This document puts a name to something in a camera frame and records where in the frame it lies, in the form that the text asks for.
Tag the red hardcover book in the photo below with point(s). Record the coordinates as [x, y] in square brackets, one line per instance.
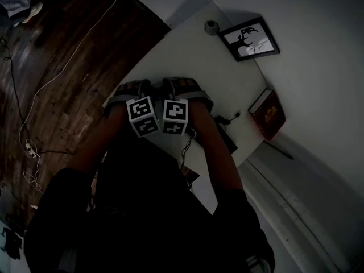
[268, 114]

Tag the person's black clothing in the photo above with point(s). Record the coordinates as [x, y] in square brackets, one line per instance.
[148, 215]

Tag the black framed deer picture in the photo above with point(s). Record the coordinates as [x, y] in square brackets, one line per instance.
[249, 40]

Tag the person's right forearm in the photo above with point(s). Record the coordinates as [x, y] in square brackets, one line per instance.
[214, 149]

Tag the person's left forearm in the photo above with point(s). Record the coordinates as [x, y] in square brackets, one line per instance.
[102, 135]

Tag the black floor item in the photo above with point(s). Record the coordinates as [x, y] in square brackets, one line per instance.
[11, 242]

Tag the grey mouse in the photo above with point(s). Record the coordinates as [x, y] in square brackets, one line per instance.
[211, 27]

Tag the light shoe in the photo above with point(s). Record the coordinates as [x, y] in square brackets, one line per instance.
[32, 12]

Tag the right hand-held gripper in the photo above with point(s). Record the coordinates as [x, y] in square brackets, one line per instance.
[175, 115]

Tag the person's grey shoe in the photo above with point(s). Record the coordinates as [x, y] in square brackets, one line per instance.
[260, 264]

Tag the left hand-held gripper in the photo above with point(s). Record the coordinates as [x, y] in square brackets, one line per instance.
[142, 115]

